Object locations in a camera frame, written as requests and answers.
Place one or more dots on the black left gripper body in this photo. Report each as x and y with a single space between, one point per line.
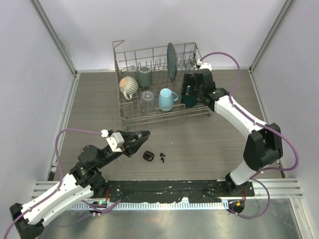
126 148

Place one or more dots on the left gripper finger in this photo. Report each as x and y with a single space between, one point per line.
134 145
129 134

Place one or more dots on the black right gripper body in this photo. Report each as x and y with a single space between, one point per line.
189 80

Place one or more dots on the small black earbud case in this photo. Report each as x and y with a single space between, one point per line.
148 156

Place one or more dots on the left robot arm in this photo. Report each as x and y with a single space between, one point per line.
31 218

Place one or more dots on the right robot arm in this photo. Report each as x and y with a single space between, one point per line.
263 143

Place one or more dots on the dark green mug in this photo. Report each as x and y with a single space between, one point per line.
189 101

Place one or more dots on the black earbud with stem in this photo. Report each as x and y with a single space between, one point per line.
162 157

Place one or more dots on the clear glass tumbler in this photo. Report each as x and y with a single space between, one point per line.
146 101

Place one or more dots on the light blue mug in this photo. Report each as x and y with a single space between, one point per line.
167 98

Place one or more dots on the dark teal plate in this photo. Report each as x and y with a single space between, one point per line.
171 61

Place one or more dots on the grey ceramic cup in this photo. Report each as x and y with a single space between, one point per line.
144 76

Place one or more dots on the striped ceramic mug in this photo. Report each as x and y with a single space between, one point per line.
128 87

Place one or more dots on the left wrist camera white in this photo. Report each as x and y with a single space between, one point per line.
114 139

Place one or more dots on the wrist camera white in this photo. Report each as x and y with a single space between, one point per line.
114 139
203 65

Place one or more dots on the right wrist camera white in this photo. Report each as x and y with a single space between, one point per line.
203 65

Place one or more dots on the metal wire dish rack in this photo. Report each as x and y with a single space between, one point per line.
127 63

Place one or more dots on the white slotted cable duct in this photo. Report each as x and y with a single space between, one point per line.
183 205

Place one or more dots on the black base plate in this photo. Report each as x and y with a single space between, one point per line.
168 191

